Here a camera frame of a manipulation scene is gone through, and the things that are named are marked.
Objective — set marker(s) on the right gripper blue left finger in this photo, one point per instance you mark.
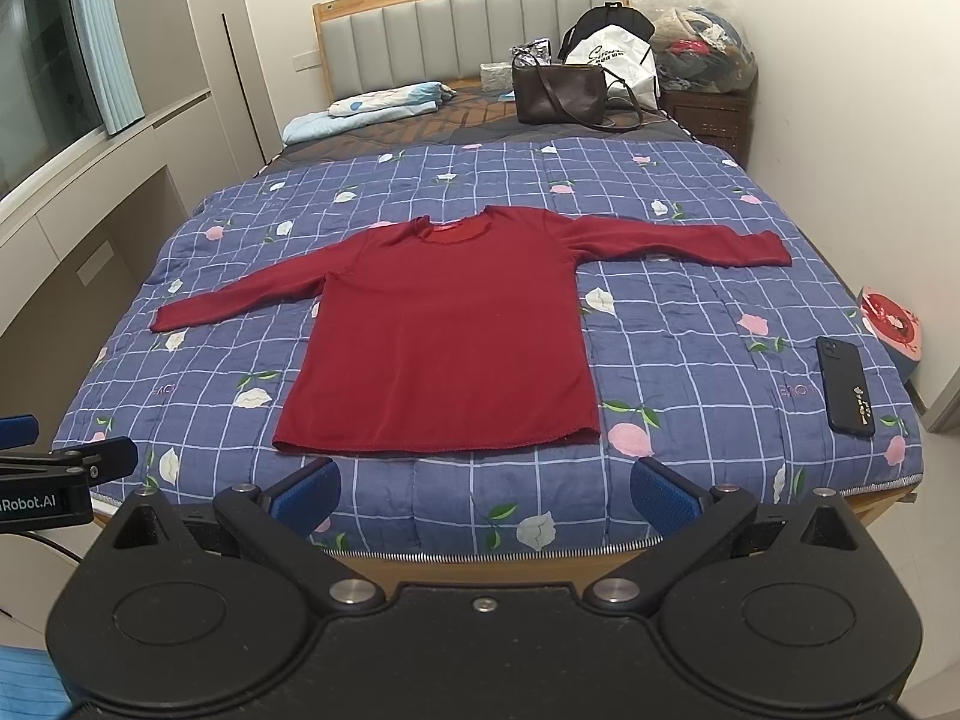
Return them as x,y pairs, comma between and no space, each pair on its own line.
272,527

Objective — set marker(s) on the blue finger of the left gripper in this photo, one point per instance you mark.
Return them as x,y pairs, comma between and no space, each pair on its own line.
103,460
18,431

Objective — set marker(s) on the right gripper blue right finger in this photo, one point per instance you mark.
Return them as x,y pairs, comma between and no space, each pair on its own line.
698,527

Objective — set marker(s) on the red long sleeve shirt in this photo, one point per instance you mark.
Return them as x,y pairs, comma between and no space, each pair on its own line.
445,338

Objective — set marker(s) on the plastic bag of clothes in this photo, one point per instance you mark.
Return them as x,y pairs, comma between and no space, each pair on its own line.
698,46

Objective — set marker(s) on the blue floral plaid quilt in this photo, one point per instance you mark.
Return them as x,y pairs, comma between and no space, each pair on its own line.
711,370

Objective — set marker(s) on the black smartphone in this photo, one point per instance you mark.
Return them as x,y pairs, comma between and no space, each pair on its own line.
845,391

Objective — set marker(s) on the window curtain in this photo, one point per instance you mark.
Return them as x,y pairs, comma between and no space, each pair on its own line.
106,62

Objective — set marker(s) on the dark wooden nightstand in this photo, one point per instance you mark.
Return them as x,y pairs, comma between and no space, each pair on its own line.
724,120

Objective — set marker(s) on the light blue floral pillow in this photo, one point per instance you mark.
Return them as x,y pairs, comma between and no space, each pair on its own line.
361,110

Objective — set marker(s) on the brown leather handbag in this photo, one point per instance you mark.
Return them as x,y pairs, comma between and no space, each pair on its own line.
568,94

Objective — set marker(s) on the dark grey bed sheet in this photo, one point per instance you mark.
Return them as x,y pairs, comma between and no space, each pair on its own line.
471,117

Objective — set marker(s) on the white shopping bag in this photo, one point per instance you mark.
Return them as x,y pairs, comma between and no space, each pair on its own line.
628,63

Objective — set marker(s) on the tissue box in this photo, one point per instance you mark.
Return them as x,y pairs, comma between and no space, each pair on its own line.
496,77

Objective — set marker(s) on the silver patterned pouch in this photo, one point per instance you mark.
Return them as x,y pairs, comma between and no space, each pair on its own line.
537,52

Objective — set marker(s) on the black backpack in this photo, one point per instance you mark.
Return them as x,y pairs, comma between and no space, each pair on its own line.
597,18

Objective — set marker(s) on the wooden padded headboard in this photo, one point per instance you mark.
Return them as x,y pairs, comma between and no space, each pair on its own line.
366,45

